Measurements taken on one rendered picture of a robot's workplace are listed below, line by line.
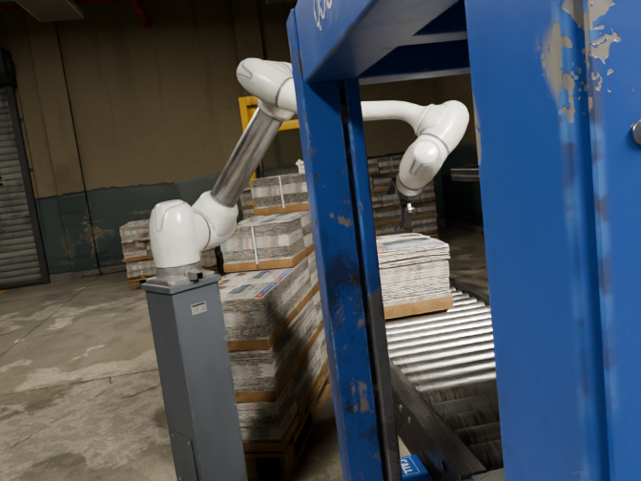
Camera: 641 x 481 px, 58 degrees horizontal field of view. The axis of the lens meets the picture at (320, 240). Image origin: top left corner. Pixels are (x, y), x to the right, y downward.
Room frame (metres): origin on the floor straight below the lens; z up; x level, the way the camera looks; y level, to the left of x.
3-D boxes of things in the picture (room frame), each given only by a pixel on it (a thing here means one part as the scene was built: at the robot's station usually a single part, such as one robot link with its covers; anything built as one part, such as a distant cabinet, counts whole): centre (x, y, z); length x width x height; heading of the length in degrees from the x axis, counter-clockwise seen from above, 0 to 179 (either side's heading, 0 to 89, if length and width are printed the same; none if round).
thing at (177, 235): (2.00, 0.50, 1.17); 0.18 x 0.16 x 0.22; 155
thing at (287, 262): (3.06, 0.30, 0.86); 0.38 x 0.29 x 0.04; 77
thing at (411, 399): (1.57, -0.11, 0.74); 1.34 x 0.05 x 0.12; 8
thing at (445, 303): (1.94, -0.27, 0.83); 0.29 x 0.16 x 0.04; 98
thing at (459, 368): (1.40, -0.39, 0.77); 0.47 x 0.05 x 0.05; 98
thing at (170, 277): (1.97, 0.49, 1.03); 0.22 x 0.18 x 0.06; 44
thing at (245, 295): (2.92, 0.32, 0.42); 1.17 x 0.39 x 0.83; 167
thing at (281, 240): (3.06, 0.31, 0.95); 0.38 x 0.29 x 0.23; 77
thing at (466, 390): (1.28, -0.41, 0.77); 0.47 x 0.05 x 0.05; 98
